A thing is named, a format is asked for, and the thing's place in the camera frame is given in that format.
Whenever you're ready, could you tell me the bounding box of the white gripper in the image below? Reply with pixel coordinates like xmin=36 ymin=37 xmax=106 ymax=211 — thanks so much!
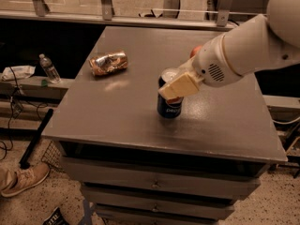
xmin=158 ymin=34 xmax=242 ymax=100

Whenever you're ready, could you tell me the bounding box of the blue pepsi can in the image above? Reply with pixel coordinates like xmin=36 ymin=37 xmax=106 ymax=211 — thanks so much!
xmin=157 ymin=68 xmax=183 ymax=119

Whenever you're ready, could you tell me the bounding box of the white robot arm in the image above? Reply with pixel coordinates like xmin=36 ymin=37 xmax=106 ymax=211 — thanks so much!
xmin=158 ymin=0 xmax=300 ymax=100

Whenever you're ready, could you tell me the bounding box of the crushed orange can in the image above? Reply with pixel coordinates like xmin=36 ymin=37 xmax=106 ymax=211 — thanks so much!
xmin=89 ymin=51 xmax=128 ymax=76

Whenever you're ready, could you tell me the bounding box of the red apple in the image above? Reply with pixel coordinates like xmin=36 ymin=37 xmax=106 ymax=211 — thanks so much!
xmin=189 ymin=45 xmax=202 ymax=58

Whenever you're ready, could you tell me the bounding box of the metal window railing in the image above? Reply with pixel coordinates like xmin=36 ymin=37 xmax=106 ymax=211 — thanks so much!
xmin=0 ymin=0 xmax=270 ymax=33

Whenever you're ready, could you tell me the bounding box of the grey drawer cabinet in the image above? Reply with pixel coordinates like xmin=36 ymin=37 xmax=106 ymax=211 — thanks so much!
xmin=44 ymin=26 xmax=286 ymax=225

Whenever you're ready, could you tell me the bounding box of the clear plastic water bottle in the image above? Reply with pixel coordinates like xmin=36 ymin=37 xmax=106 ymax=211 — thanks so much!
xmin=39 ymin=53 xmax=61 ymax=83

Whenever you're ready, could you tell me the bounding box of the white crumpled bag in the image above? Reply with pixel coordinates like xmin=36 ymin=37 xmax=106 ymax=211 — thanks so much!
xmin=1 ymin=66 xmax=36 ymax=81

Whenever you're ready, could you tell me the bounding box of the black stick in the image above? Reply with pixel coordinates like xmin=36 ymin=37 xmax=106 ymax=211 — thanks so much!
xmin=19 ymin=109 xmax=53 ymax=170

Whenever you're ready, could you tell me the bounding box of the tan sneaker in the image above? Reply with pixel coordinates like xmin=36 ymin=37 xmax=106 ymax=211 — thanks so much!
xmin=0 ymin=162 xmax=51 ymax=198

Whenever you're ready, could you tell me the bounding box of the black printed packet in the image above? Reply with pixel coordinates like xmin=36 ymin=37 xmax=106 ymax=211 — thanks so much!
xmin=42 ymin=207 xmax=69 ymax=225

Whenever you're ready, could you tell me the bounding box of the black cable on floor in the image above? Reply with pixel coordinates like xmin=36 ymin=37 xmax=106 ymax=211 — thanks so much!
xmin=0 ymin=67 xmax=48 ymax=161

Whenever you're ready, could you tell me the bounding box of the wire mesh basket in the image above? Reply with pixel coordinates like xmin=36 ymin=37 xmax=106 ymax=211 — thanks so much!
xmin=41 ymin=142 xmax=64 ymax=173

